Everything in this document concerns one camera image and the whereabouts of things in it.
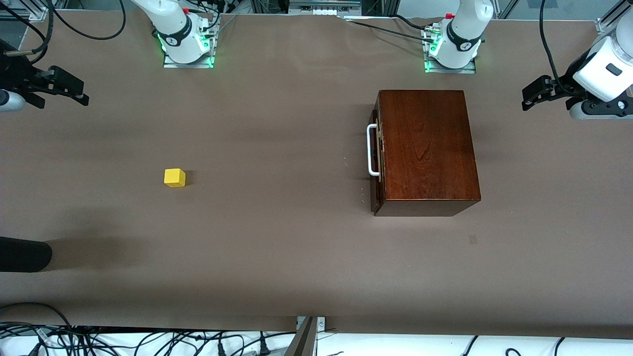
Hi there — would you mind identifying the black cylindrical object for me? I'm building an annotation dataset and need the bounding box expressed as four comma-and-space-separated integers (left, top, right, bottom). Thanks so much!
0, 236, 53, 273

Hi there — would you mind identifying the wooden drawer with white handle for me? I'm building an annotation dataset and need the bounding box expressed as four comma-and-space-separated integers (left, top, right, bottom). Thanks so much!
367, 106, 384, 212

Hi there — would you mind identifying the dark brown wooden cabinet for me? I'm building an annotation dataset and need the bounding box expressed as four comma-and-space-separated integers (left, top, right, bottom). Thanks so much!
372, 89, 482, 217

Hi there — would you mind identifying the white connector strip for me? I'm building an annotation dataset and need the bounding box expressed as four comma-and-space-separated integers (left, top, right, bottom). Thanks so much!
289, 0, 362, 15

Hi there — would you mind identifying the aluminium frame profile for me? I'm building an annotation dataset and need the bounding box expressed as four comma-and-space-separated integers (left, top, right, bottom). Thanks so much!
0, 0, 47, 21

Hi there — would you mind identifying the black cable with brass connector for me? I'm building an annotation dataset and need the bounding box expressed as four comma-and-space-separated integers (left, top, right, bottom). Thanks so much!
10, 0, 54, 55

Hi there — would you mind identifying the aluminium frame corner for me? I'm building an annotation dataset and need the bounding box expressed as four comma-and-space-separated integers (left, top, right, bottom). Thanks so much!
596, 0, 633, 34

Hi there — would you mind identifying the grey metal beam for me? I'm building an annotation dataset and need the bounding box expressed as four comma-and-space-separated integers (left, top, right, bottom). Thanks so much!
284, 316, 318, 356

